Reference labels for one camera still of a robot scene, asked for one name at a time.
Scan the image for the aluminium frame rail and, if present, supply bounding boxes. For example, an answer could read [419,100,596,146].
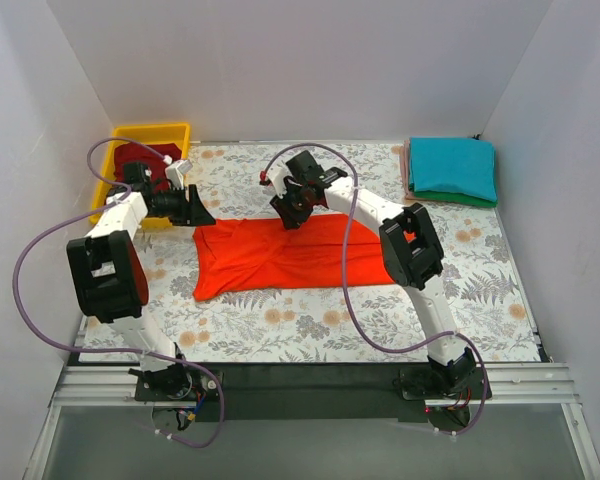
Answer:
[25,363,600,479]

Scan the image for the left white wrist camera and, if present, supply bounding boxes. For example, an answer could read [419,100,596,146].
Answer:
[163,156,192,189]

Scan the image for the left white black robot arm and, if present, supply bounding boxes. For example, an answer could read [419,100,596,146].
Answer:
[67,158,215,400]

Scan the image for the folded teal t shirt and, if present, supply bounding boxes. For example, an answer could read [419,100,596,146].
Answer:
[409,137,498,201]

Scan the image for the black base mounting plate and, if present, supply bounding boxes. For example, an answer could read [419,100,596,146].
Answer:
[133,362,482,427]

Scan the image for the dark red t shirt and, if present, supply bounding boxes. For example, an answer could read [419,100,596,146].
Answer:
[113,143,170,191]

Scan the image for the folded green t shirt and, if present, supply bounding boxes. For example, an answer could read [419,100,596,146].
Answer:
[415,191,498,208]

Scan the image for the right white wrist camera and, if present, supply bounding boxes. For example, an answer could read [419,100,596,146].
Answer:
[259,164,290,197]

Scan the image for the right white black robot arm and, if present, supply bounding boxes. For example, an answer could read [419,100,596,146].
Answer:
[259,143,489,400]

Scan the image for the orange t shirt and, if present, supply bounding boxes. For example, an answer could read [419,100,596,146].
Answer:
[191,212,396,302]

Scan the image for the folded pink t shirt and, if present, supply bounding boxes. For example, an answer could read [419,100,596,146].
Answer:
[401,140,415,200]

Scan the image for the floral patterned table mat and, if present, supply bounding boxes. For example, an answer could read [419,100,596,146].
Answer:
[77,141,541,364]

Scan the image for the yellow plastic bin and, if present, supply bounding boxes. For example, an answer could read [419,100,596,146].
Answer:
[92,122,191,229]

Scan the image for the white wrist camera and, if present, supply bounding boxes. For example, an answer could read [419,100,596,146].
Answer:
[163,156,192,189]
[259,164,290,197]

